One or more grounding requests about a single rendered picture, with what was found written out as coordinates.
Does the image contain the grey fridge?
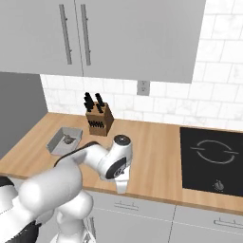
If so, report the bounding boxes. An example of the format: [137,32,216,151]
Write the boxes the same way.
[0,71,48,160]

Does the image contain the black hob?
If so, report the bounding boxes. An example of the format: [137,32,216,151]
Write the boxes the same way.
[178,126,243,198]

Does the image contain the grey bar cupboard handle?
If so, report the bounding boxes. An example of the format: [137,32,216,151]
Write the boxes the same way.
[80,3,93,66]
[58,3,73,65]

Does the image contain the grey meat container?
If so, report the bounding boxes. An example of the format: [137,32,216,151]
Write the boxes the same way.
[46,126,84,157]

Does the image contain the grey fish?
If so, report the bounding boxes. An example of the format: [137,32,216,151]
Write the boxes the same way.
[63,134,77,144]

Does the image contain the grey wall outlet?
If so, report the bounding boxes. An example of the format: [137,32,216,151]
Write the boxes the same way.
[136,80,151,97]

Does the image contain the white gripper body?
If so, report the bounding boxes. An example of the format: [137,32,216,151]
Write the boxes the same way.
[114,175,131,195]

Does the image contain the grey upper cupboard door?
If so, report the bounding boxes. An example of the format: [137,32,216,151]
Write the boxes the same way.
[0,0,84,78]
[73,0,207,84]

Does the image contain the wooden knife block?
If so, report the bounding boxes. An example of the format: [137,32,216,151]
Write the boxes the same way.
[85,102,115,138]

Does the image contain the black knife handle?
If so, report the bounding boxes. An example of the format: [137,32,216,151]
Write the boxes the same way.
[94,92,107,115]
[83,91,96,114]

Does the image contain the grey lower cupboard door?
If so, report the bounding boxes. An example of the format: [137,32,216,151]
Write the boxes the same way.
[167,219,243,243]
[83,207,175,243]

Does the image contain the grey cupboard door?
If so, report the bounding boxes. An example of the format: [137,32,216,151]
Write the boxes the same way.
[0,0,84,78]
[83,207,175,243]
[73,0,207,84]
[167,219,243,243]

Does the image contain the grey drawer handle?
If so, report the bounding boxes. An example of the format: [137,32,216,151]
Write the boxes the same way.
[114,201,140,211]
[213,217,243,230]

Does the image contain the grey drawer front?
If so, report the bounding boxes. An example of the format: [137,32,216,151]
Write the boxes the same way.
[173,204,243,237]
[84,189,177,222]

